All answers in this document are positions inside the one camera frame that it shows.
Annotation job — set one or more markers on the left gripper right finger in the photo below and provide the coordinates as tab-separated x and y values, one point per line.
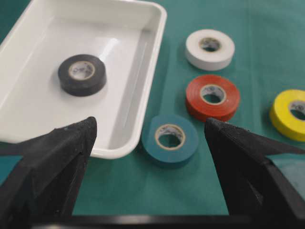
252	184

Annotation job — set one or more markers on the white rectangular plastic tray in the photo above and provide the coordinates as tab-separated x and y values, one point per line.
124	34

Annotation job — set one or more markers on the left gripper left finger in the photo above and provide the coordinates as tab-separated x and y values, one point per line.
47	178

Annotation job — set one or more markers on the black tape roll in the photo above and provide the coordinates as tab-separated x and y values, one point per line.
82	75

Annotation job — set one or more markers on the white tape roll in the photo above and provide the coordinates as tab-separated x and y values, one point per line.
209	50

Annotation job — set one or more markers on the teal tape roll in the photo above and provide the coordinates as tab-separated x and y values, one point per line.
169	140

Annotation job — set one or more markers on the yellow tape roll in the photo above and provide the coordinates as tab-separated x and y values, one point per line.
282	117

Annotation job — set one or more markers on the red tape roll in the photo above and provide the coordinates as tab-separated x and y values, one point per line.
212	96

